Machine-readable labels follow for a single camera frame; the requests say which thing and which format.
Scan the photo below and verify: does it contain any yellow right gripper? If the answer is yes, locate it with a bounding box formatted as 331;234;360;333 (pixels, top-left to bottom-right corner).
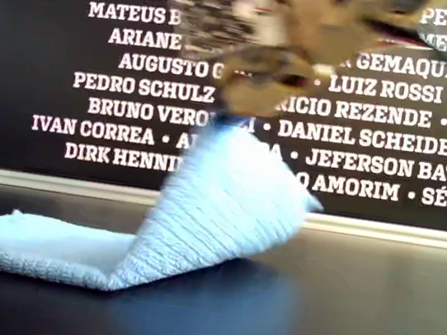
212;38;320;126

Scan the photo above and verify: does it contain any light blue microfibre cloth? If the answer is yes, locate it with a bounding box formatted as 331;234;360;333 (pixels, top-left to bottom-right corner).
0;92;336;320

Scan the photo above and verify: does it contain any aluminium table frame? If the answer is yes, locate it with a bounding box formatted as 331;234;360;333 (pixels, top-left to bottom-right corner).
0;166;447;252

